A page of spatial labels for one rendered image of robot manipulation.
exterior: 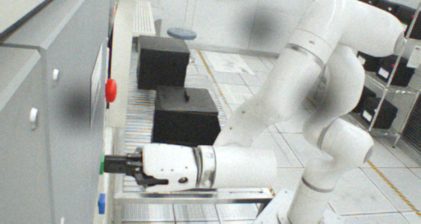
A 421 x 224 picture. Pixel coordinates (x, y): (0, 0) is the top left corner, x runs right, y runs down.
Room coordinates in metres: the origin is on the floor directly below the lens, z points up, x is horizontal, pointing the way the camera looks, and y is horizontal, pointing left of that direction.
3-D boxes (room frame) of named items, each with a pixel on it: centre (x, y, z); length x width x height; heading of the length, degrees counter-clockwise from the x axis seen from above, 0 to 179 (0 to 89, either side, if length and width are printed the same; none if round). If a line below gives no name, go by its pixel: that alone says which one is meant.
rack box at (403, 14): (3.43, -1.70, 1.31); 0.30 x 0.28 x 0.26; 18
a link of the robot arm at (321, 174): (0.95, -0.41, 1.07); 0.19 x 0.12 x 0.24; 50
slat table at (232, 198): (1.60, 0.20, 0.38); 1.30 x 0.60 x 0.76; 17
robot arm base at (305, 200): (0.97, -0.38, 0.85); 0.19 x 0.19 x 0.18
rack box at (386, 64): (3.46, -1.72, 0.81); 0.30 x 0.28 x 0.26; 16
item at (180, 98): (1.61, 0.17, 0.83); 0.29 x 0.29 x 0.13; 19
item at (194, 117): (1.18, 0.11, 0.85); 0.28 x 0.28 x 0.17; 12
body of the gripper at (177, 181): (0.55, 0.07, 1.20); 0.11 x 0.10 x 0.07; 107
